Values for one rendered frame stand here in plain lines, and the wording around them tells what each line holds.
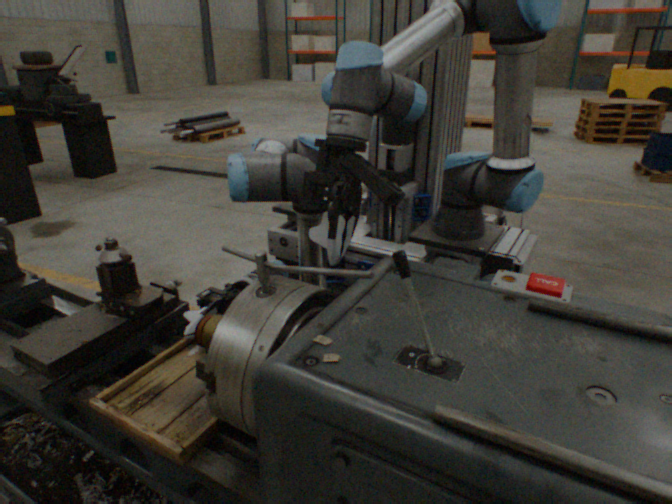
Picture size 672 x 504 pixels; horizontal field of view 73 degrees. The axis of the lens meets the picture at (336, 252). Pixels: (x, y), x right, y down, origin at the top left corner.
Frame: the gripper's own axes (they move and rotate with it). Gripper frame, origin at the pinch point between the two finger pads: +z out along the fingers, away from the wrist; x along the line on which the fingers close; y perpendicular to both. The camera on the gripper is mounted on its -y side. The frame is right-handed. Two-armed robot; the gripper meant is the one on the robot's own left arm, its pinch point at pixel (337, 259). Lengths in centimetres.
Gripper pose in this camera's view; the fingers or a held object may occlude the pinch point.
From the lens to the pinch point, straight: 77.9
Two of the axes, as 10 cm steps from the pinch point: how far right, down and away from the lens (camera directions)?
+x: -4.8, 0.4, -8.8
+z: -1.6, 9.8, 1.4
